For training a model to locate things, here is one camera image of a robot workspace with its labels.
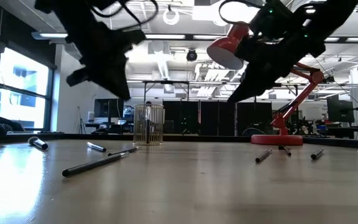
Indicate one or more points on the large window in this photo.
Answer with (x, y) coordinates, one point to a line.
(23, 81)

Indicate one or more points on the black metal frame stand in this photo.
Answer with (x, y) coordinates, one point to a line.
(166, 82)

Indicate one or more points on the office chair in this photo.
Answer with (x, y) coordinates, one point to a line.
(253, 132)

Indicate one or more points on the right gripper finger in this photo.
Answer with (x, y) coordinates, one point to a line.
(250, 77)
(269, 76)

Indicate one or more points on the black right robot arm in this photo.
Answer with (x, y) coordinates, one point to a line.
(328, 18)

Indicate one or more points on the dark office desk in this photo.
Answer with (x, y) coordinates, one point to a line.
(110, 126)
(350, 130)

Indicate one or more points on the black aluminium table frame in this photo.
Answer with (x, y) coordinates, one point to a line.
(197, 137)

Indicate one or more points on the silver pen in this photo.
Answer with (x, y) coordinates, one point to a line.
(96, 147)

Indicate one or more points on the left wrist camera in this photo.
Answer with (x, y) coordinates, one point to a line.
(135, 36)

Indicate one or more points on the black computer monitor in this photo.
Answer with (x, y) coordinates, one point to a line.
(109, 108)
(340, 110)

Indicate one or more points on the lit computer screen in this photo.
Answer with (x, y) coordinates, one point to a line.
(128, 112)

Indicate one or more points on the short silver-black marker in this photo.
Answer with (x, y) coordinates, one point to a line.
(39, 143)

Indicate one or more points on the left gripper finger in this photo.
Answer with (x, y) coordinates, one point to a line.
(107, 77)
(120, 67)

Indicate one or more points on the black dome camera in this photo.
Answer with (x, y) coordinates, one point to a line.
(191, 56)

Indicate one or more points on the long black makeup brush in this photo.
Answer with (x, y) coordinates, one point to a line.
(92, 165)

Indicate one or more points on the red desk lamp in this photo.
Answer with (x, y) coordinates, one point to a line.
(277, 140)

